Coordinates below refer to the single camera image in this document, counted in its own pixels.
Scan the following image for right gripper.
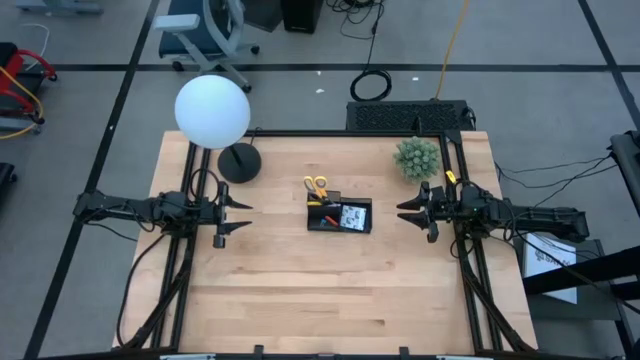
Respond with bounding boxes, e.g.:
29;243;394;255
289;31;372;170
396;180;464;245

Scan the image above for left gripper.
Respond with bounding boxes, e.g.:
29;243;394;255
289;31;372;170
199;181;254;250

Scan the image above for white black-patterned card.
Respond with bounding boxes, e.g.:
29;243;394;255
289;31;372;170
339;205;368;232

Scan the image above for yellow-handled scissors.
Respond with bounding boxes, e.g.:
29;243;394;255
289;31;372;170
302;174;331;206

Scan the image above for black mesh desk organizer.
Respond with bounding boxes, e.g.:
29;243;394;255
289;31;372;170
305;189;374;235

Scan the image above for blue grey office chair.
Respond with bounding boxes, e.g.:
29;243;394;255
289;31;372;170
153;0;261;94

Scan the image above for green artificial potted plant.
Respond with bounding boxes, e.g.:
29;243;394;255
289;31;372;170
393;136;442;183

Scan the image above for black perforated computer case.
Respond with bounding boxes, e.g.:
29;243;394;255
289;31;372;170
345;99;475;132

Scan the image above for white globe table lamp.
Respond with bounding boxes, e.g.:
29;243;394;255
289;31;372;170
173;73;263;185

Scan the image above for white printed paper sheet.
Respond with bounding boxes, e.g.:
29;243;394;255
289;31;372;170
522;231;579;305

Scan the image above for black metal beam stand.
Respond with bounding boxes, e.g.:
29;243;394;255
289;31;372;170
522;244;640;301

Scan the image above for dark grey side table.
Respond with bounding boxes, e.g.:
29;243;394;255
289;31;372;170
512;237;626;321

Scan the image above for black computer tower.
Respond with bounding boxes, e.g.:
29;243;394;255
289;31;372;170
280;0;325;35

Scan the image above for red cart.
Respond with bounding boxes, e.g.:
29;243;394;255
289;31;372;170
0;41;59;141

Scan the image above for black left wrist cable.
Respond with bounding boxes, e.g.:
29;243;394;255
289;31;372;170
188;167;222;201

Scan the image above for black aluminium table frame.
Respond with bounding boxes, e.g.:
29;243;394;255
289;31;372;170
112;128;539;360

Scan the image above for black left base cable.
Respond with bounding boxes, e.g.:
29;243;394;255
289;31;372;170
114;230;174;349

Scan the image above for coiled black floor cable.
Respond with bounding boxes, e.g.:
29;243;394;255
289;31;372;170
327;0;394;103

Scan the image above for yellow cable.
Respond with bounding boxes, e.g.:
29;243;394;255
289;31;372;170
433;0;472;101

